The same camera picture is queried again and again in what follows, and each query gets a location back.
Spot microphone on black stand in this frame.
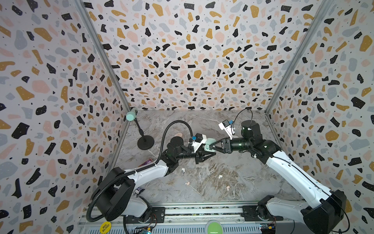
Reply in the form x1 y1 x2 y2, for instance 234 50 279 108
126 107 154 150

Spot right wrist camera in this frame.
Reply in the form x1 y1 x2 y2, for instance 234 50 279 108
219 120 235 139

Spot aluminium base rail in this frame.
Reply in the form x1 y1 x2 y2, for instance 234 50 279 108
77 202 311 234

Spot black corrugated cable conduit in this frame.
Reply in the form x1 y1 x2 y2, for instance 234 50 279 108
86 119 194 222

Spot mint green charging case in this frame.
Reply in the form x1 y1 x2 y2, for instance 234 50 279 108
204 138 216 152

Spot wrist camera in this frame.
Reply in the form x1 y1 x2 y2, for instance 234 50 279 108
219 120 235 139
191 133 207 153

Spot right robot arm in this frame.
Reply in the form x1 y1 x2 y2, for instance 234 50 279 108
206 120 347 234

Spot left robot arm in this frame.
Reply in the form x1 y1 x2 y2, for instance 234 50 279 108
86 135 216 222

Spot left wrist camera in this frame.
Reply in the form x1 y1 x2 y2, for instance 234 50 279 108
191 133 207 153

